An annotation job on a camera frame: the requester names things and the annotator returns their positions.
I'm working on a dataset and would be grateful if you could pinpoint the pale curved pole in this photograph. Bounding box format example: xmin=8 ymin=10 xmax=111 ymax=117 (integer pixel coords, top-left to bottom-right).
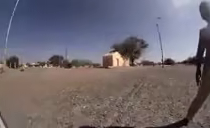
xmin=2 ymin=0 xmax=21 ymax=64

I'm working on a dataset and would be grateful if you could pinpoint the distant row of trees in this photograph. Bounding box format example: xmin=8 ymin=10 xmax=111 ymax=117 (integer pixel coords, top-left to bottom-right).
xmin=5 ymin=54 xmax=102 ymax=70

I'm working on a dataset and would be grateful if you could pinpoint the small tan building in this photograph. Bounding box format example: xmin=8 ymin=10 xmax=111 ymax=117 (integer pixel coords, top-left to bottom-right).
xmin=102 ymin=50 xmax=130 ymax=68

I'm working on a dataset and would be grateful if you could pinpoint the brown gravel dirt ground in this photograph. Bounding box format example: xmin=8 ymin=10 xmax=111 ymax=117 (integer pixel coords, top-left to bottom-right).
xmin=0 ymin=63 xmax=210 ymax=128

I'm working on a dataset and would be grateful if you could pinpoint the person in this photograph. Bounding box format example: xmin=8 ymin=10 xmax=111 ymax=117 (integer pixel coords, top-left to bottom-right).
xmin=174 ymin=0 xmax=210 ymax=128

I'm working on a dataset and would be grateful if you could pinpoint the tall street light pole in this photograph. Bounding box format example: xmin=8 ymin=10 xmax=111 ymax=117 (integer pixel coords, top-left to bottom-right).
xmin=155 ymin=16 xmax=165 ymax=69

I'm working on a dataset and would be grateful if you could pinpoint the large dark tree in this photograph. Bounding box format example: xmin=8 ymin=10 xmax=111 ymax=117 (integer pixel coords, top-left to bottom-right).
xmin=110 ymin=35 xmax=150 ymax=67

